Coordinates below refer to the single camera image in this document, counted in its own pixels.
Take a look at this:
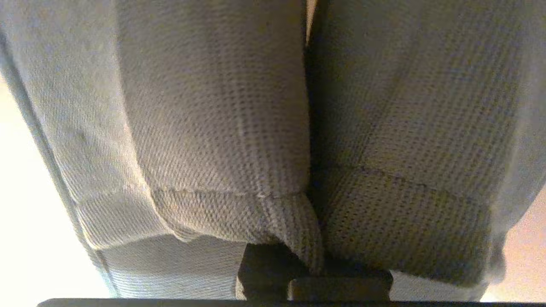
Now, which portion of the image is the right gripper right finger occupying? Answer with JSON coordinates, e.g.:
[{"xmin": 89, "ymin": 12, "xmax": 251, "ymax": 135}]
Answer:
[{"xmin": 287, "ymin": 266, "xmax": 394, "ymax": 302}]

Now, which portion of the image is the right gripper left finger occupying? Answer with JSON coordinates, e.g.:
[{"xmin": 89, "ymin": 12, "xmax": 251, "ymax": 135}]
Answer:
[{"xmin": 236, "ymin": 242, "xmax": 311, "ymax": 301}]

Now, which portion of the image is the grey knitted slipper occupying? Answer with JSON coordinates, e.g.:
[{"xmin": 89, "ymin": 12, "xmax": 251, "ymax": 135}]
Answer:
[
  {"xmin": 0, "ymin": 0, "xmax": 325, "ymax": 300},
  {"xmin": 305, "ymin": 0, "xmax": 546, "ymax": 301}
]

